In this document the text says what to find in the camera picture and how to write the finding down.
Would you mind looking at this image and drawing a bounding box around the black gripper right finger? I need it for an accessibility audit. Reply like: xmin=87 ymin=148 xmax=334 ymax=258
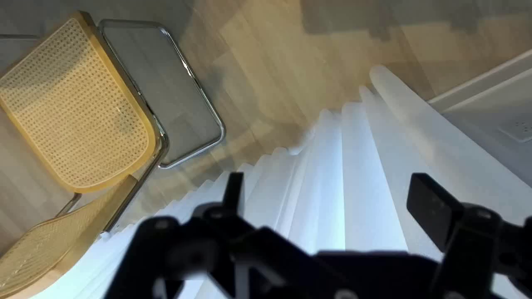
xmin=406 ymin=172 xmax=532 ymax=299

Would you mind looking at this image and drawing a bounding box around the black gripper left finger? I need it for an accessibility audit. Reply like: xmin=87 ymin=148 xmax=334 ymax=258
xmin=105 ymin=172 xmax=319 ymax=299

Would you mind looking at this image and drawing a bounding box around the white pleated curtain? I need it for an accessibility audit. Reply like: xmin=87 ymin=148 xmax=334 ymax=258
xmin=32 ymin=82 xmax=532 ymax=299

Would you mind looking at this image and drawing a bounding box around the cane seat chrome chair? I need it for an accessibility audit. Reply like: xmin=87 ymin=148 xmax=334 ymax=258
xmin=0 ymin=10 xmax=228 ymax=299

